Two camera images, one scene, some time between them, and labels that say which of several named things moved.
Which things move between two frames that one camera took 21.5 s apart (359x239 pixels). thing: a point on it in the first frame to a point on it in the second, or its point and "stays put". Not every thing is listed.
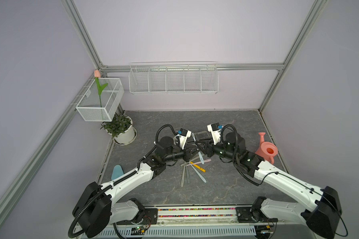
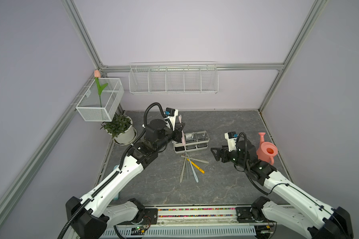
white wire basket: (89, 106) stays put
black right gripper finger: (202, 145) to (220, 154)
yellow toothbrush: (198, 167) stays put
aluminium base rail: (204, 221) stays put
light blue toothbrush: (201, 177) to (193, 169)
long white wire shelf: (175, 77) stays put
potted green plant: (121, 129) stays put
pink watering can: (267, 150) stays put
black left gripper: (188, 154) to (177, 131)
